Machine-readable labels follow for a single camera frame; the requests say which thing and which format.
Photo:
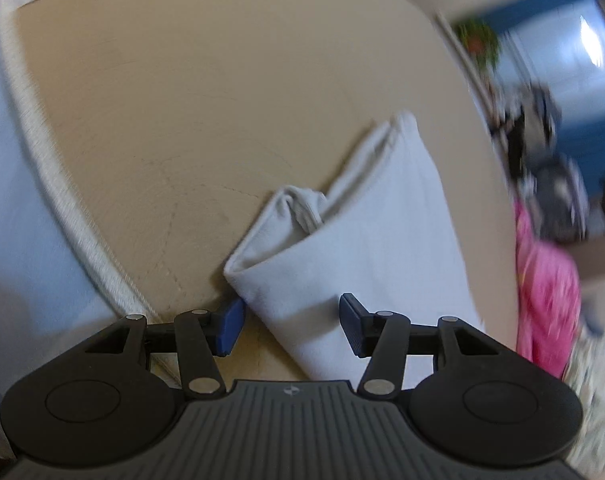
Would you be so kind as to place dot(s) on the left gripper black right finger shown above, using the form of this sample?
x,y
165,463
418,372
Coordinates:
x,y
388,338

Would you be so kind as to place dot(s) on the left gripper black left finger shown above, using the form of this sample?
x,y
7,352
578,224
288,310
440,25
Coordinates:
x,y
197,338

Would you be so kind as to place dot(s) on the white long-sleeve shirt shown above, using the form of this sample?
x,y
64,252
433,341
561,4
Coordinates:
x,y
382,232

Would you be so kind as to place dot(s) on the pile of dark clothes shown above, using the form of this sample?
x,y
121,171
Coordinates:
x,y
523,124

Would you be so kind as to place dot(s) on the pink quilt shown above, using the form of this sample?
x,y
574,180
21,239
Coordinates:
x,y
549,298

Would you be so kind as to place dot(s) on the floral white-green quilt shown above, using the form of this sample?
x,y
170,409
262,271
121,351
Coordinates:
x,y
585,374

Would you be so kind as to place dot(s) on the clear plastic storage bin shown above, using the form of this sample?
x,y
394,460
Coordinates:
x,y
559,207

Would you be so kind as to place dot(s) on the potted green plant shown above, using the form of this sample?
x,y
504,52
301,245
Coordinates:
x,y
480,42

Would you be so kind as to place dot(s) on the window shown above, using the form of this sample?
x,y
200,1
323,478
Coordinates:
x,y
562,50

